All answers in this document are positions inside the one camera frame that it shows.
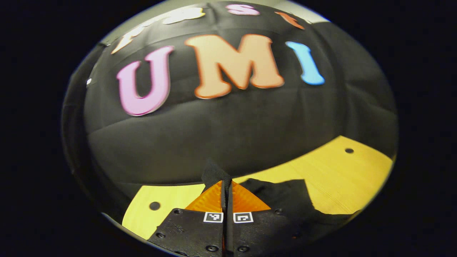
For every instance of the black backdrop cloth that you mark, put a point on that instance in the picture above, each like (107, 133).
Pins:
(232, 135)

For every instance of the black garment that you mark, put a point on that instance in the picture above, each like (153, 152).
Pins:
(285, 194)

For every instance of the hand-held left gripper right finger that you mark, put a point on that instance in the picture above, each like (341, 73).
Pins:
(250, 235)

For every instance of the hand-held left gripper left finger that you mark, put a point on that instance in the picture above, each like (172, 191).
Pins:
(192, 232)

